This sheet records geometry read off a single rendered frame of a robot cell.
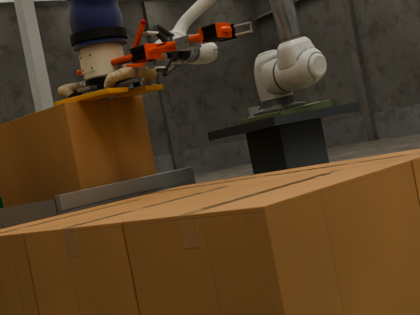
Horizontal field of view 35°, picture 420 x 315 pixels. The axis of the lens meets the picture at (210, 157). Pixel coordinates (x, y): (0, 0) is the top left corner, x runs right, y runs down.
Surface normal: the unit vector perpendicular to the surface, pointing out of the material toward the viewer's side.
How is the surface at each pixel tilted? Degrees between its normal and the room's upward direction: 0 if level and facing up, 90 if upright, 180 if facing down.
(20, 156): 90
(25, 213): 90
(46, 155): 90
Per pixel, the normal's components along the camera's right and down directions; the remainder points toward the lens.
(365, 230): 0.72, -0.14
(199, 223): -0.66, 0.14
